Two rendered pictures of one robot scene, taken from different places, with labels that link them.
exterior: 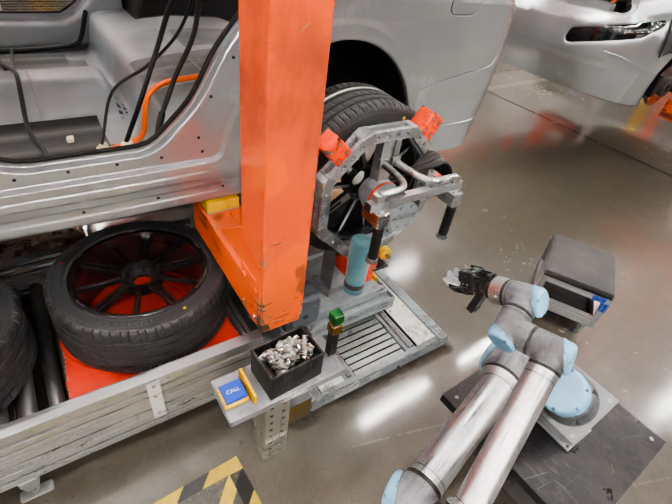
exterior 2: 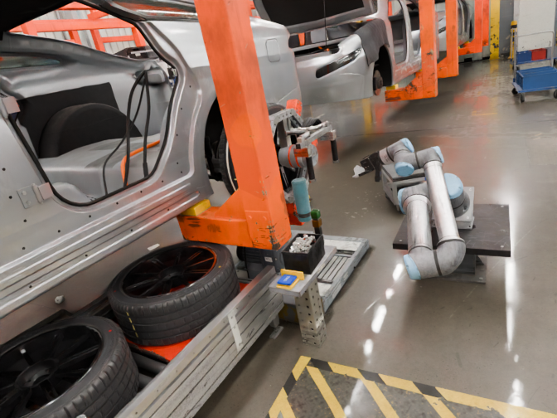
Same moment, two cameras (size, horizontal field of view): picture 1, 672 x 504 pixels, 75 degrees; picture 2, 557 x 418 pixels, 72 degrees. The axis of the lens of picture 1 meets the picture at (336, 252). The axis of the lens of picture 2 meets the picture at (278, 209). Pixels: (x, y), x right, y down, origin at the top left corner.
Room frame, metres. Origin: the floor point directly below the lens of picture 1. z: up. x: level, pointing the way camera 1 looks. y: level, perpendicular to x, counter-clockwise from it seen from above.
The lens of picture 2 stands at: (-0.72, 0.67, 1.44)
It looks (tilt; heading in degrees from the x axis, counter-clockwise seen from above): 21 degrees down; 343
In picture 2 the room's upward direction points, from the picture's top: 12 degrees counter-clockwise
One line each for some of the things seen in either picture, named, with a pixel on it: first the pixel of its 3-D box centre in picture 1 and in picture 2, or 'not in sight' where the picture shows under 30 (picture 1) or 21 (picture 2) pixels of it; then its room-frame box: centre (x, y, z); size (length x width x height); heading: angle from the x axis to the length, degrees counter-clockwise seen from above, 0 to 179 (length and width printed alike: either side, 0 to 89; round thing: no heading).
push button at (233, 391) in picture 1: (233, 392); (287, 280); (0.78, 0.25, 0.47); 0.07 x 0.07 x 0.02; 38
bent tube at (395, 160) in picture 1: (427, 161); (307, 121); (1.45, -0.27, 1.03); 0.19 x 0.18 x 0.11; 38
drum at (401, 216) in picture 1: (386, 202); (297, 156); (1.43, -0.16, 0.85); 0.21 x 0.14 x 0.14; 38
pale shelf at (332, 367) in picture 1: (280, 377); (304, 267); (0.88, 0.12, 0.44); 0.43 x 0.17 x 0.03; 128
